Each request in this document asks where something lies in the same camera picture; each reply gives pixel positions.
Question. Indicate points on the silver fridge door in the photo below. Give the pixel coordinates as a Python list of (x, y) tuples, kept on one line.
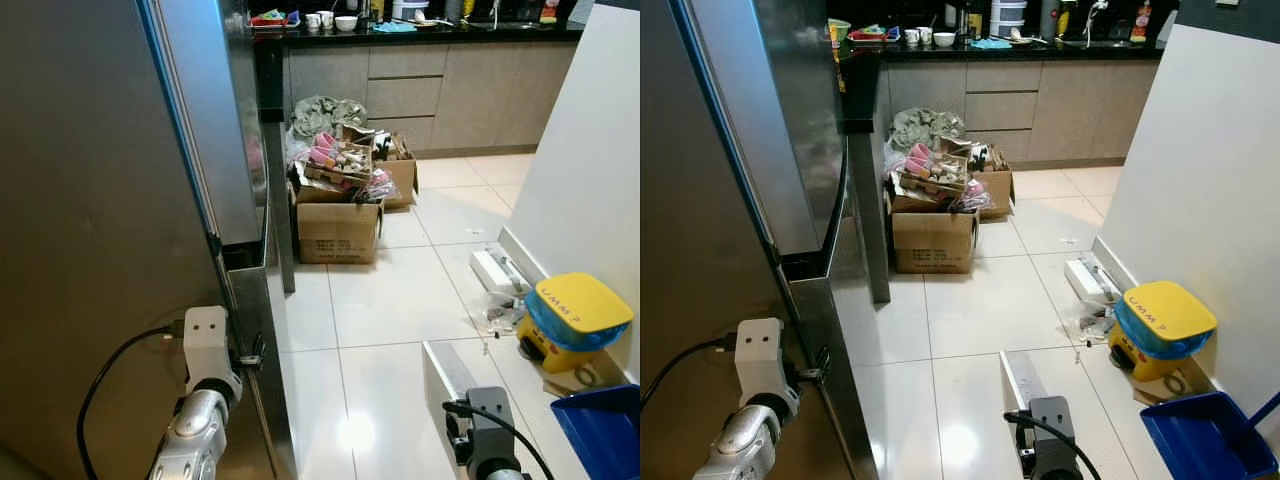
[(845, 420), (270, 420)]

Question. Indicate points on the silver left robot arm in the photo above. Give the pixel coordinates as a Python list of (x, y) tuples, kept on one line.
[(745, 445), (195, 435)]

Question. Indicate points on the silver two-door fridge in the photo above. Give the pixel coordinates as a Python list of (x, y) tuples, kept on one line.
[(80, 200), (700, 200)]

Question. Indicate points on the clear plastic wrapper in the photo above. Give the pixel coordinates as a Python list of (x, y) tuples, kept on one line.
[(1085, 322), (500, 315)]

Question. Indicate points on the blue plastic dustpan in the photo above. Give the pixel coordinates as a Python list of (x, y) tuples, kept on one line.
[(1200, 435), (600, 430)]

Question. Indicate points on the large brown cardboard box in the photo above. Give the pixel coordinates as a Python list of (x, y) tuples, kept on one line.
[(338, 232), (933, 240)]

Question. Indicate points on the white plastic floor appliance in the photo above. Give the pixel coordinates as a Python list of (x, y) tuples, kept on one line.
[(1088, 278), (495, 270)]

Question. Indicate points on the yellow blue plastic box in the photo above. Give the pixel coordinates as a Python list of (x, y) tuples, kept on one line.
[(1165, 320), (575, 305)]

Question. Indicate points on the clear bag with pink items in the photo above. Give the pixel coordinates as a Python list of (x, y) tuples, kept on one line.
[(975, 195), (380, 185)]

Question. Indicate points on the pink slipper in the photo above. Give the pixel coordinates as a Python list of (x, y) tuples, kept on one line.
[(322, 152), (918, 160)]

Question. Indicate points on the small brown cardboard box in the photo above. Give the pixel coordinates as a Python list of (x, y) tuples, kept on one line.
[(997, 185), (402, 178)]

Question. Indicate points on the grey-green patterned bag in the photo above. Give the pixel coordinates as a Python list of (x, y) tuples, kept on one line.
[(925, 125), (325, 115)]

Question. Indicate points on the red blue packet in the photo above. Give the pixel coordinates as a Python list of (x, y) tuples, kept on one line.
[(875, 33), (270, 18)]

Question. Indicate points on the green cup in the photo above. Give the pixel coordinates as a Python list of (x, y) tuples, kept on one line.
[(838, 30)]

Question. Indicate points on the grey kitchen drawer cabinets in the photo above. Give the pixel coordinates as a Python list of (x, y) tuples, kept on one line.
[(1070, 105), (480, 95)]

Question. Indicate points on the small white bowl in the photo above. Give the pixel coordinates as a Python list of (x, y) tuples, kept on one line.
[(944, 39), (346, 22)]

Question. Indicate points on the teal cloth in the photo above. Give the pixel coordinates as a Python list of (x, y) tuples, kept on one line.
[(990, 43), (395, 27)]

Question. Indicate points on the white stacked container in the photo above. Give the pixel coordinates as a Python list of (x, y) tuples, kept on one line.
[(1008, 15), (410, 8)]

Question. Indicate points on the red sauce bottle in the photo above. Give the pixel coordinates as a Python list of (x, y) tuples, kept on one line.
[(548, 12), (1142, 25)]

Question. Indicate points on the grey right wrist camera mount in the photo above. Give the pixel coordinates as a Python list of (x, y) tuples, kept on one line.
[(487, 410), (1050, 420)]

